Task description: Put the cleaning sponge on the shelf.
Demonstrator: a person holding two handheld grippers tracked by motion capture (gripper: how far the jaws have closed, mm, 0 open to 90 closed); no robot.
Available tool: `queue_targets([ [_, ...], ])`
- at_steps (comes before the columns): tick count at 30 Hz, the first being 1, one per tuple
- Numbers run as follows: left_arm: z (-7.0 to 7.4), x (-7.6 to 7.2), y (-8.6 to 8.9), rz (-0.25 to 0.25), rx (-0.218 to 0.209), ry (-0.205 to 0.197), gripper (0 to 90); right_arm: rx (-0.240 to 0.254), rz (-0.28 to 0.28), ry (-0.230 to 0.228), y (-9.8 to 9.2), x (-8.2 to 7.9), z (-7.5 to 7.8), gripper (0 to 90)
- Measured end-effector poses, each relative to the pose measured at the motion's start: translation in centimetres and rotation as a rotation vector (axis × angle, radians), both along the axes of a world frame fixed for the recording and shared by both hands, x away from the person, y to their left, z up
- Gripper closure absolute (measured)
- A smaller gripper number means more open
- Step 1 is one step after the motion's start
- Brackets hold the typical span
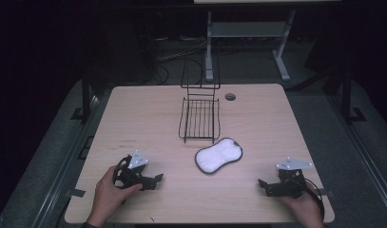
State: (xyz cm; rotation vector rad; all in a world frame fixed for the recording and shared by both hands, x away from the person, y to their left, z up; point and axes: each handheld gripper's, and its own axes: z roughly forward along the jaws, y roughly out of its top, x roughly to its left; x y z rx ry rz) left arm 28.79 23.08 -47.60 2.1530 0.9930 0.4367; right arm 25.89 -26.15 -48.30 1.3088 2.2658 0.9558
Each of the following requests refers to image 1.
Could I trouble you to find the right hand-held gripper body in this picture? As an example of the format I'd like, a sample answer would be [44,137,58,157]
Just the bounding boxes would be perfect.
[266,157,314,200]

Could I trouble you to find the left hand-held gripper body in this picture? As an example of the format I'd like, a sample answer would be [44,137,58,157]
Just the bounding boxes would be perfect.
[114,149,155,191]

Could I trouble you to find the white sponge with dark rim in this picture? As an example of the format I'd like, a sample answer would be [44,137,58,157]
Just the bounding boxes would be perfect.
[194,137,244,176]

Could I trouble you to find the black wire rack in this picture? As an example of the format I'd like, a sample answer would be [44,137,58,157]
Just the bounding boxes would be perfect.
[178,51,222,144]

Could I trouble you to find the person's right hand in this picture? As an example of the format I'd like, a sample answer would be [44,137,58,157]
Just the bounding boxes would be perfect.
[278,182,324,228]

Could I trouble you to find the person's left hand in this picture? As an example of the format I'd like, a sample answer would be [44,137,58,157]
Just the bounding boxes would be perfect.
[89,164,144,223]

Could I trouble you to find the grey tape strip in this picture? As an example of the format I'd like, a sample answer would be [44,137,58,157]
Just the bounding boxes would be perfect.
[317,188,336,199]
[65,188,87,199]

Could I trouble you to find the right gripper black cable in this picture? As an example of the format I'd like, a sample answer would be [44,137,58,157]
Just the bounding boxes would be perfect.
[303,178,326,221]

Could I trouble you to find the aluminium floor rail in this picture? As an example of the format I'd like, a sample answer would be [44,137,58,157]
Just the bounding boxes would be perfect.
[31,94,102,228]
[327,94,387,220]

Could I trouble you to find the black metal post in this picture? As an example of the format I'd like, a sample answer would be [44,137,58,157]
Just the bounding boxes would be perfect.
[70,67,91,124]
[340,67,367,125]

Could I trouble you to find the black floor cable loop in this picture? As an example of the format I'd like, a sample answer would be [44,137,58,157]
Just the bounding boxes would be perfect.
[154,62,170,86]

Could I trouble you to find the grey floor cables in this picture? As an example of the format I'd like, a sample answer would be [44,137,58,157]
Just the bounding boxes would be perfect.
[154,37,212,64]

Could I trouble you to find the grey metal desk frame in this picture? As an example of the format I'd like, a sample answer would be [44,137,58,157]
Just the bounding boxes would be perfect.
[204,9,297,83]

